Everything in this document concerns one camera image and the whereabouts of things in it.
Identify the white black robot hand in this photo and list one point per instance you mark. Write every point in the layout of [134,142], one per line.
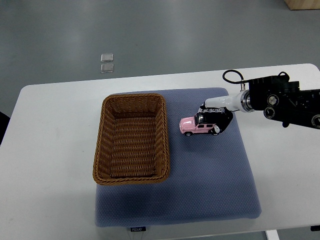
[218,111]

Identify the pink toy car black roof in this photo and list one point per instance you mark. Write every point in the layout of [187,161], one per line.
[190,125]

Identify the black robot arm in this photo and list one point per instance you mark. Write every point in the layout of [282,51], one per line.
[282,100]

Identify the brown wicker basket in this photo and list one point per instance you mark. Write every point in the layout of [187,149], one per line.
[133,142]

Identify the blue grey cushion mat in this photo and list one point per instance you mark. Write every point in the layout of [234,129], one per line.
[210,176]

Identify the wooden box corner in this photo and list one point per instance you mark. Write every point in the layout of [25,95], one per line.
[303,4]

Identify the white table leg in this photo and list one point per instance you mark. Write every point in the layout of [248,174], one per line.
[272,235]

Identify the upper floor socket plate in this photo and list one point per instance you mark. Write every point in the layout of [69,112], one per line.
[107,57]

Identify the black object left edge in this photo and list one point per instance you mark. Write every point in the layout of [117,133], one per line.
[4,122]

